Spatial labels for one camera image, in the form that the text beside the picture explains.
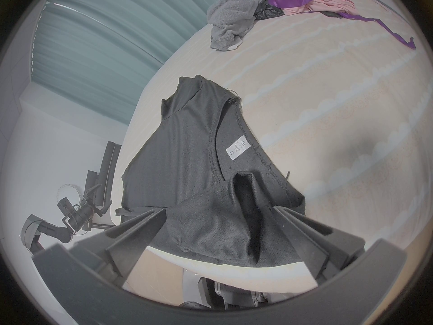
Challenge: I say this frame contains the grey garment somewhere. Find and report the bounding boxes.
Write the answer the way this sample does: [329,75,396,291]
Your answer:
[206,0,266,51]

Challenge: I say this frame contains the round white mirror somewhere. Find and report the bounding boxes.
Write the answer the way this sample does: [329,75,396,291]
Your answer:
[57,183,83,204]

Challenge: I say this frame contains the bed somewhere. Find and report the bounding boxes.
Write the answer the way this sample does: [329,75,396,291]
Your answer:
[112,0,433,297]

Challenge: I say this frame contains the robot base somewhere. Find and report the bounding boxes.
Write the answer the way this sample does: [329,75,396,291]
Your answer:
[177,268,283,314]

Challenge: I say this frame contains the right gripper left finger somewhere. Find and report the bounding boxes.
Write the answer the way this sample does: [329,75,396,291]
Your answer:
[72,207,168,284]

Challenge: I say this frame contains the blue-green curtain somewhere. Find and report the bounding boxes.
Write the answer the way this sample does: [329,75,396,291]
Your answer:
[30,4,177,125]
[47,0,261,67]

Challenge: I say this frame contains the black chest of drawers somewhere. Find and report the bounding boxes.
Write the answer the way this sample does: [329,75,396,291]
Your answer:
[85,141,122,216]

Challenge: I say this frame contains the black T-shirt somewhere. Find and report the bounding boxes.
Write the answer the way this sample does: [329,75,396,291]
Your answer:
[115,75,306,267]

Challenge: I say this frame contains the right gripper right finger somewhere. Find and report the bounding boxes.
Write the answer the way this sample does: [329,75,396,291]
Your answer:
[272,205,366,281]

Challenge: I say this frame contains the black shiny garment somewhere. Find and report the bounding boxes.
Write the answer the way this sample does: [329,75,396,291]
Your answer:
[254,2,285,21]

